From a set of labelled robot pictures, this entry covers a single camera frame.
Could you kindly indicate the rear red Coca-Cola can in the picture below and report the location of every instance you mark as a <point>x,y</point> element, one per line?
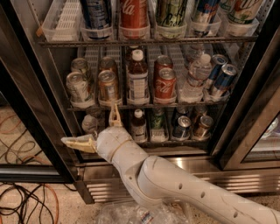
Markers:
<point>162,61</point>

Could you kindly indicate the bottom shelf green can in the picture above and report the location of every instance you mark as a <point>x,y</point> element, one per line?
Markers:
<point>157,118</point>

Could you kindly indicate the red coca-cola can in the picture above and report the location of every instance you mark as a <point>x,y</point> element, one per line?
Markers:
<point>165,83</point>
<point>162,61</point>

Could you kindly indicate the front gold soda can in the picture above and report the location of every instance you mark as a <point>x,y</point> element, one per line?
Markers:
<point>108,86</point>

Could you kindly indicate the blue red bull can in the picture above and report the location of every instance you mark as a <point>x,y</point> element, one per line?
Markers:
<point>217,61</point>
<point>224,80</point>

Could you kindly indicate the top shelf Coca-Cola can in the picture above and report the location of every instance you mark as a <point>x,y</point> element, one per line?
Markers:
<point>133,14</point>

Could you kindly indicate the bottom shelf water bottle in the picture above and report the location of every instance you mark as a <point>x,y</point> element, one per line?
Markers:
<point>89,124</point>

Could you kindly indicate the bottom shelf gold can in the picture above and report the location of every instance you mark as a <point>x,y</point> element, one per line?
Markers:
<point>201,130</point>

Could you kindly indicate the shelf blue can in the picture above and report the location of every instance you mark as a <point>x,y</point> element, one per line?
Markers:
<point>181,129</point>
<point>97,13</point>

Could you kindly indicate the front red Coca-Cola can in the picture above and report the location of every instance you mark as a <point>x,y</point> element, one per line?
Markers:
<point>165,83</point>

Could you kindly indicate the white rounded gripper body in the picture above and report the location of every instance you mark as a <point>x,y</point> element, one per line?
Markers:
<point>110,142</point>

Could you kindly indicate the top shelf green can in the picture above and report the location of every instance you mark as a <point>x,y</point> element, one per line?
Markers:
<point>170,13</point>

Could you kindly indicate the rear gold soda can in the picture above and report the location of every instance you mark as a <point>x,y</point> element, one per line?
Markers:
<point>108,63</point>

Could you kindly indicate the bottom shelf blue can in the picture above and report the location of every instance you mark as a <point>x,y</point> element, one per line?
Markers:
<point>181,129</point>

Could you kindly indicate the clear water bottle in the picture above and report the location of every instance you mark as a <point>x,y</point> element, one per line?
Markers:
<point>192,53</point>
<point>197,75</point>

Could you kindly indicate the front blue Red Bull can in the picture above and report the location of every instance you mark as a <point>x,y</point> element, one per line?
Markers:
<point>224,80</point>

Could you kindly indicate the rear clear water bottle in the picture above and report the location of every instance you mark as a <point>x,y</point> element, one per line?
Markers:
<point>192,53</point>

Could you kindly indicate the rear blue Red Bull can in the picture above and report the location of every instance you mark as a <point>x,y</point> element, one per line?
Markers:
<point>217,61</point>

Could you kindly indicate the gold soda can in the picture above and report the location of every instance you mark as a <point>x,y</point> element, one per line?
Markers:
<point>108,63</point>
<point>108,86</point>

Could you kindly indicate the stainless steel fridge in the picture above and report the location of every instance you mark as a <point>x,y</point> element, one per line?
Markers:
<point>34,64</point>

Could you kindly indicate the bottom shelf tea bottle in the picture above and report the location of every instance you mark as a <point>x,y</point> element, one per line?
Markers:
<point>138,126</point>

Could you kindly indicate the top shelf 7up can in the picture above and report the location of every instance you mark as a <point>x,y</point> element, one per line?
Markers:
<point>243,12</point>

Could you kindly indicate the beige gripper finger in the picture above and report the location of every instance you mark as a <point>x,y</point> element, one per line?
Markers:
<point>114,118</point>
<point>85,143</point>

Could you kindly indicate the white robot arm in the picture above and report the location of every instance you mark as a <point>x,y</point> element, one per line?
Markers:
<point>152,179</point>

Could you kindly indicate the front iced tea bottle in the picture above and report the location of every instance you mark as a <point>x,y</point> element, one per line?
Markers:
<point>138,76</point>

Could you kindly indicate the top shelf Red Bull can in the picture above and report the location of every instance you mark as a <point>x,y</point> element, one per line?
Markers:
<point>204,11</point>

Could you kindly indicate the clear plastic bag on floor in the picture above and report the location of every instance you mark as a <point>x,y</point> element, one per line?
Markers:
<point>168,212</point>

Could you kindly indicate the top shelf blue can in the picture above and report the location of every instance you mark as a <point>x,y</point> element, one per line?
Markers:
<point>97,13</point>

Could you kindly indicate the shelf green can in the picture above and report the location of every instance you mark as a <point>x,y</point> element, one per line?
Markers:
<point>170,13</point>
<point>157,118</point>

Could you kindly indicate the front clear water bottle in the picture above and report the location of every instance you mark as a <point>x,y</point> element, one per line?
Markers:
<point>197,75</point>

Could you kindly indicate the empty clear plastic shelf tray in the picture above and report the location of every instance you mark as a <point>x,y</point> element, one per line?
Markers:
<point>63,21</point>

